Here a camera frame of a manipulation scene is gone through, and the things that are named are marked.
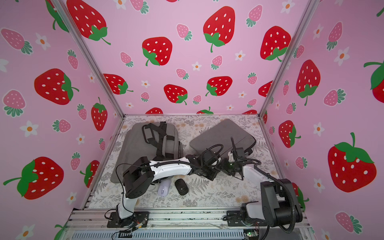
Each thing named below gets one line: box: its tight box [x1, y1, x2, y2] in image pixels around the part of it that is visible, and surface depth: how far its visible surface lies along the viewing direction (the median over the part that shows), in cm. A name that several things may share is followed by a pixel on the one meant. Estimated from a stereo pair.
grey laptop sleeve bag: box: [189, 118, 257, 158], surface depth 105 cm
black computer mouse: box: [174, 178, 189, 196], surface depth 85 cm
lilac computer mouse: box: [158, 179, 172, 197], surface depth 83 cm
